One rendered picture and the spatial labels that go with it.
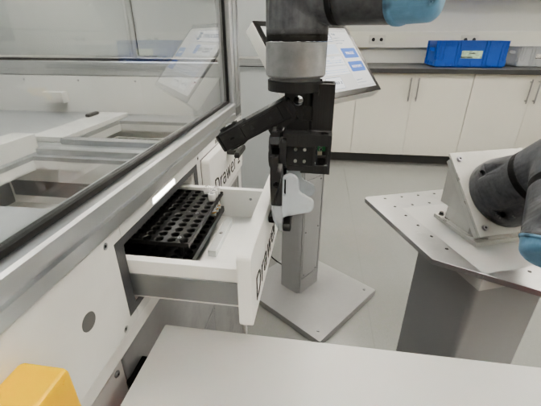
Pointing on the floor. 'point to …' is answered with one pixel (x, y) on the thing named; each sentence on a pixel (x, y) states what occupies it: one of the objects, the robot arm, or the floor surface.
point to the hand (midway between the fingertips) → (278, 216)
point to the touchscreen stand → (311, 279)
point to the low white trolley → (316, 374)
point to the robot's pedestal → (464, 300)
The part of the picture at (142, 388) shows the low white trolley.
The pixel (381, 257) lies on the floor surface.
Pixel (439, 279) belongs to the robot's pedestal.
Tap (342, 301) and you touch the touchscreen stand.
